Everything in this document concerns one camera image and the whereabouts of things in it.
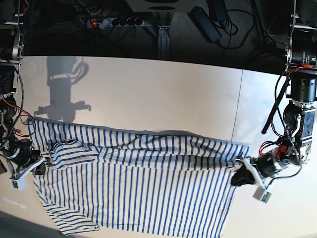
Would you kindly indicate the blue white striped T-shirt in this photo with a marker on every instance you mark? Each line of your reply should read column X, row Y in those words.
column 173, row 185

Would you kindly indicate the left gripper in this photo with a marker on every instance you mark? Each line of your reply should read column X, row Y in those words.
column 263, row 170

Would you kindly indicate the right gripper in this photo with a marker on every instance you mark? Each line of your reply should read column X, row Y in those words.
column 23, row 159

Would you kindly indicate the black power adapter brick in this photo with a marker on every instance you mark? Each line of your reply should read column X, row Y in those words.
column 201, row 20

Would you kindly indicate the grey power strip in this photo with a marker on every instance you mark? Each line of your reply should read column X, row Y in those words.
column 103, row 23

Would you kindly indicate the black object at table edge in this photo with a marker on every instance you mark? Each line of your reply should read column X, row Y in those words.
column 3, row 168

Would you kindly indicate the aluminium frame post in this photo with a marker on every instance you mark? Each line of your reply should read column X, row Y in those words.
column 163, row 35

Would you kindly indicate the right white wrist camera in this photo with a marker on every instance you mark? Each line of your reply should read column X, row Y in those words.
column 17, row 182

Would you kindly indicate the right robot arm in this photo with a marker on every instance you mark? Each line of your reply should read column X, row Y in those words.
column 17, row 127

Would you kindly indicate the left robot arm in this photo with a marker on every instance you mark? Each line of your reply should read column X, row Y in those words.
column 292, row 115

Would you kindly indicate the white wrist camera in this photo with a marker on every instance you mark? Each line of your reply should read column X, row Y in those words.
column 17, row 182
column 262, row 196

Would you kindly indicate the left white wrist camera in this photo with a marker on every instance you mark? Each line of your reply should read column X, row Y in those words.
column 262, row 196

